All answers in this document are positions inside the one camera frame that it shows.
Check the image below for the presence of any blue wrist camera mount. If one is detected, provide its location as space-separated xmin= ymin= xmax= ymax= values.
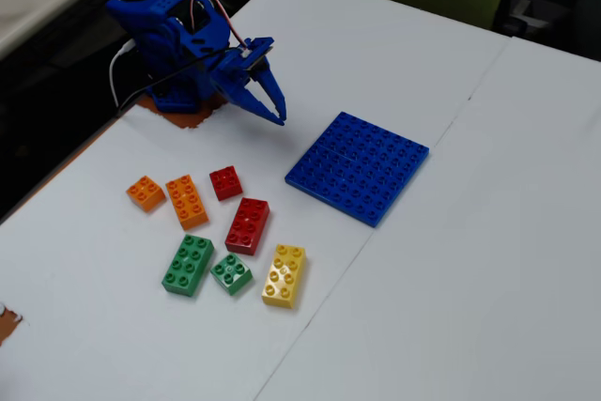
xmin=237 ymin=37 xmax=276 ymax=74

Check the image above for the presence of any red 2x4 block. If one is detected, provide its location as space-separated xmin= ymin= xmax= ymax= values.
xmin=224 ymin=196 xmax=271 ymax=257

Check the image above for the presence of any orange 2x4 block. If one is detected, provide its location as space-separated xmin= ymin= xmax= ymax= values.
xmin=164 ymin=174 xmax=209 ymax=232

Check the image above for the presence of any green 2x2 block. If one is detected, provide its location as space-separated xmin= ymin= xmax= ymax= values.
xmin=209 ymin=253 xmax=254 ymax=297

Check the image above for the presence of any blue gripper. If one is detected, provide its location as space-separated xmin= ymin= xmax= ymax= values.
xmin=208 ymin=45 xmax=288 ymax=127

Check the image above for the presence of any blue 8x8 baseplate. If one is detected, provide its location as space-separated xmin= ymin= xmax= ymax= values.
xmin=284 ymin=111 xmax=430 ymax=229

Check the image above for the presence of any red white servo wire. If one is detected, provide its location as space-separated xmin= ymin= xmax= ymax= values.
xmin=189 ymin=0 xmax=253 ymax=53

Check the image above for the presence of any orange 2x2 block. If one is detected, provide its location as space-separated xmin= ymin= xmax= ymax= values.
xmin=125 ymin=175 xmax=167 ymax=213

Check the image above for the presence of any green 2x4 block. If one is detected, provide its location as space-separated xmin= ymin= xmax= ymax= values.
xmin=161 ymin=233 xmax=215 ymax=298

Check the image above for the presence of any red 2x2 block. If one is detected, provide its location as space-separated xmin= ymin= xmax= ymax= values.
xmin=208 ymin=165 xmax=244 ymax=202

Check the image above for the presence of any yellow 2x4 block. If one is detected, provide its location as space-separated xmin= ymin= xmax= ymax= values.
xmin=260 ymin=243 xmax=308 ymax=310

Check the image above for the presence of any black cable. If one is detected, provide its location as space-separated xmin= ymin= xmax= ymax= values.
xmin=116 ymin=46 xmax=243 ymax=116

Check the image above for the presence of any white cable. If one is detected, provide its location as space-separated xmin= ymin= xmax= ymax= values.
xmin=108 ymin=39 xmax=138 ymax=111

